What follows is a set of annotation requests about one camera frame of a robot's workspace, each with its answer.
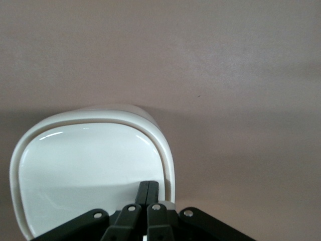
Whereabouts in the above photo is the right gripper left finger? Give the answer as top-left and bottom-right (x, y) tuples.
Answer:
(30, 181), (150, 241)

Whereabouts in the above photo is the white square plate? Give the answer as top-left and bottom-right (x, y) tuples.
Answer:
(9, 104), (177, 241)

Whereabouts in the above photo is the glossy white trash can lid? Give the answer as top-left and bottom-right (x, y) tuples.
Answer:
(18, 124), (165, 238)

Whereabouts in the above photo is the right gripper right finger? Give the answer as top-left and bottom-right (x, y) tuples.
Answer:
(146, 181), (257, 241)

